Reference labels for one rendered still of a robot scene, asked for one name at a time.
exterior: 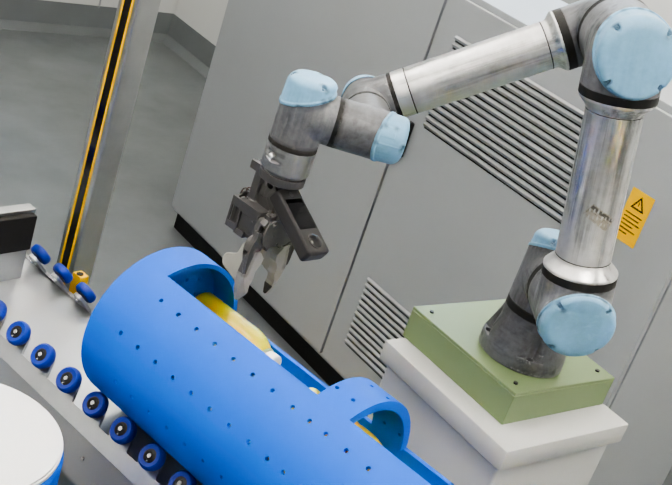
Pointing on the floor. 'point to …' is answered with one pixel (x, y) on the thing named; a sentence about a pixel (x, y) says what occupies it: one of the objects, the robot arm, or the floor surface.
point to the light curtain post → (109, 123)
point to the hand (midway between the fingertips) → (256, 291)
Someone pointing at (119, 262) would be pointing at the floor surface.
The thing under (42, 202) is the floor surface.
